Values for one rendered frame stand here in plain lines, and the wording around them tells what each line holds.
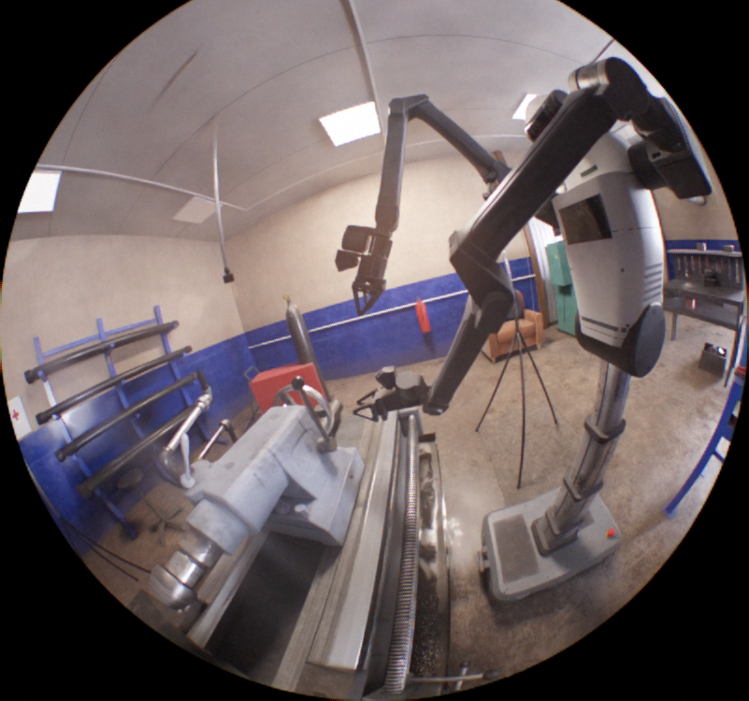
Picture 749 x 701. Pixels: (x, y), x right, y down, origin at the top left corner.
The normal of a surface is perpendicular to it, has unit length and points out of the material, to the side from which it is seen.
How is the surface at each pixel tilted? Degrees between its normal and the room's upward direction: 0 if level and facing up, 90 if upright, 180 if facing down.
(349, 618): 36
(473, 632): 0
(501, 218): 116
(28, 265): 90
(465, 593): 0
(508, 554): 0
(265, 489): 85
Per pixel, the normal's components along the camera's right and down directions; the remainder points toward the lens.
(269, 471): 0.93, -0.31
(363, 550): 0.34, -0.91
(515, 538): -0.27, -0.95
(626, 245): -0.88, 0.31
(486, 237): -0.23, 0.55
